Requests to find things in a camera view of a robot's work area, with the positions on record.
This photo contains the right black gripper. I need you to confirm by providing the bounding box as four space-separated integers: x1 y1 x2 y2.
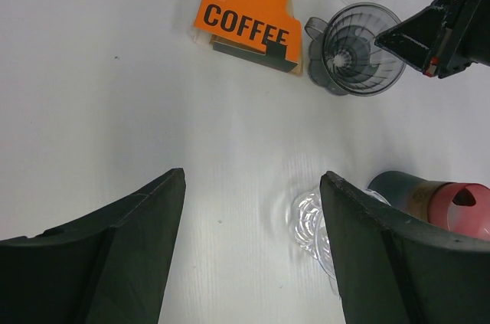
374 0 489 79

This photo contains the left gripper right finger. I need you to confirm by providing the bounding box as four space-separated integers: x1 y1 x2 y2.
320 171 489 323

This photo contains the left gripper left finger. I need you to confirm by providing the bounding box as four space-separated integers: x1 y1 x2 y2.
1 168 186 323

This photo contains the grey transparent dripper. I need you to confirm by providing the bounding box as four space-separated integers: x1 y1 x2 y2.
305 3 406 97

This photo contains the dark carafe with red lid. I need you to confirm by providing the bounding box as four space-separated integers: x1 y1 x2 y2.
367 171 489 241

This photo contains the orange coffee filter box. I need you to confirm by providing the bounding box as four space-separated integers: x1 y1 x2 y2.
192 0 303 76

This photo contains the clear glass dripper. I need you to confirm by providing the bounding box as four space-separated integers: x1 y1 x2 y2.
285 184 391 294

